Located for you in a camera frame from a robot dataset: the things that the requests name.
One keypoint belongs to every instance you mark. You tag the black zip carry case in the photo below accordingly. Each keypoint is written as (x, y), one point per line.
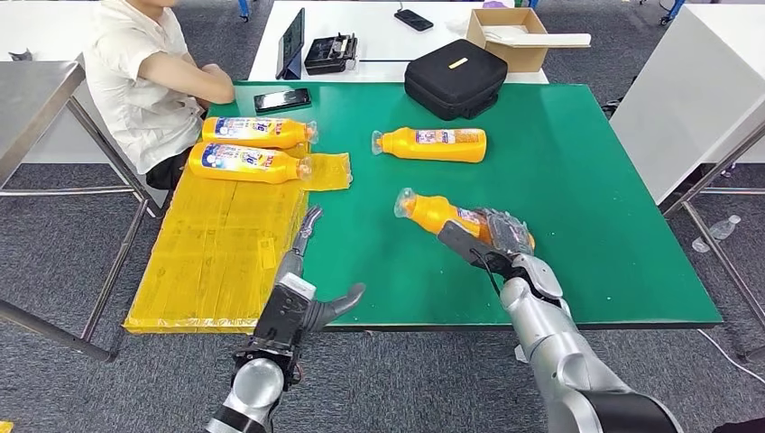
(455, 81)

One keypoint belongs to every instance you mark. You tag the yellow scrap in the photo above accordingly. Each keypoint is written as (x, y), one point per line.
(5, 428)

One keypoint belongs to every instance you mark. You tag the small dark grey object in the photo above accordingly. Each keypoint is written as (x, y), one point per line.
(21, 55)

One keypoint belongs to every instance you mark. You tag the orange detergent bottle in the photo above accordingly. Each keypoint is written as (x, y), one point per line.
(239, 164)
(257, 132)
(406, 145)
(433, 212)

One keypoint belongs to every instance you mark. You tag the tablet in blue case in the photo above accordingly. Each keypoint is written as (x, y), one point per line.
(291, 45)

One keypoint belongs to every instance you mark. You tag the yellow taped plastic mat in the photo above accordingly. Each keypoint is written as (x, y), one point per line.
(209, 251)

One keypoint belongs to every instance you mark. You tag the blue chair base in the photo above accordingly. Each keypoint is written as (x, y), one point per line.
(672, 11)

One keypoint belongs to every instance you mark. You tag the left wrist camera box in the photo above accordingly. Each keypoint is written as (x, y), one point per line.
(284, 317)

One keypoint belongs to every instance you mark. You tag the black smartphone, matte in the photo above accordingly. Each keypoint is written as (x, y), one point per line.
(413, 20)

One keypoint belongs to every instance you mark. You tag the stainless steel table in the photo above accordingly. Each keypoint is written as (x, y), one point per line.
(30, 92)

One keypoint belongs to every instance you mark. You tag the black smartphone, glossy screen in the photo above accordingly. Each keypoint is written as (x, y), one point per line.
(282, 101)

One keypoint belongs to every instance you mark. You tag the clear plastic water bottle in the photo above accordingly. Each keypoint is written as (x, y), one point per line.
(720, 231)

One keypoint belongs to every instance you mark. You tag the brown cardboard box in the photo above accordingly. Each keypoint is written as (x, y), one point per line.
(520, 61)

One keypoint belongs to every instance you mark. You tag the metal table frame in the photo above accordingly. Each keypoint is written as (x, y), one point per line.
(711, 245)

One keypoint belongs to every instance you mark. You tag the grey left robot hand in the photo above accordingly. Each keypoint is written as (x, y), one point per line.
(329, 305)

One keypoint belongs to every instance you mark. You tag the white foam board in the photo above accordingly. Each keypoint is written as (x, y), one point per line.
(556, 40)

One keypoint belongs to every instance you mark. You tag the black device tray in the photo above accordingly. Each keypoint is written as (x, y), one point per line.
(327, 57)

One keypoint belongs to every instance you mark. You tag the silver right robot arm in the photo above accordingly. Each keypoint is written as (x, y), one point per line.
(556, 346)

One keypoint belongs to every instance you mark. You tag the white desk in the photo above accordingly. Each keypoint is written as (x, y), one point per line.
(681, 89)

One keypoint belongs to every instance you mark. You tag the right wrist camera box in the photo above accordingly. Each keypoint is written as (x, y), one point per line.
(466, 245)

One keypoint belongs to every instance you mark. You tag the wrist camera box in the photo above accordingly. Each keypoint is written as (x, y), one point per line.
(284, 317)
(466, 245)

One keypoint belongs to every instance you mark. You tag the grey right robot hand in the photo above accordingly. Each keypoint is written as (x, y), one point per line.
(508, 236)

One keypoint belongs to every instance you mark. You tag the person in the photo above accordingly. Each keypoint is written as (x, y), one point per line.
(131, 95)

